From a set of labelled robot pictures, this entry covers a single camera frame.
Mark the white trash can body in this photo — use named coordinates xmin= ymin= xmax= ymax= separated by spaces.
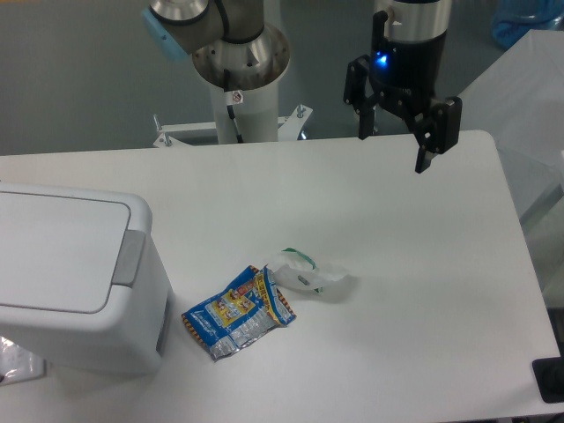
xmin=1 ymin=182 xmax=174 ymax=374

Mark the clear plastic bag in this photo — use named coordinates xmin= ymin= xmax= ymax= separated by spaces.
xmin=1 ymin=337 xmax=46 ymax=386

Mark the black object at table edge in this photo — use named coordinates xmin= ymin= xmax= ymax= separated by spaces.
xmin=532 ymin=357 xmax=563 ymax=404

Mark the blue snack wrapper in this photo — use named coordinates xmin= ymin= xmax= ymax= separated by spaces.
xmin=182 ymin=265 xmax=296 ymax=361

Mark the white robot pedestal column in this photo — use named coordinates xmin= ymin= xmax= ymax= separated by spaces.
xmin=209 ymin=82 xmax=278 ymax=145

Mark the white green plastic wrapper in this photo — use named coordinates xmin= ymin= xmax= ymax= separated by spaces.
xmin=266 ymin=248 xmax=351 ymax=293

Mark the blue water bottle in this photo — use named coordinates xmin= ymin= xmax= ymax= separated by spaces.
xmin=491 ymin=1 xmax=563 ymax=49

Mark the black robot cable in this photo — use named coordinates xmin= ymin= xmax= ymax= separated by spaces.
xmin=222 ymin=68 xmax=245 ymax=145

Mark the white pedestal base frame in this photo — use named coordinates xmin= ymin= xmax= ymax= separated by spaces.
xmin=153 ymin=104 xmax=314 ymax=148

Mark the white trash can lid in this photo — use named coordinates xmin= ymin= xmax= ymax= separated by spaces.
xmin=1 ymin=190 xmax=152 ymax=314

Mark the silver robot arm base joint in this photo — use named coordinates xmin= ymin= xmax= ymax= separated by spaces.
xmin=142 ymin=1 xmax=290 ymax=92

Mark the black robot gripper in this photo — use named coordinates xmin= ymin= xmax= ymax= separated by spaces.
xmin=343 ymin=33 xmax=463 ymax=174

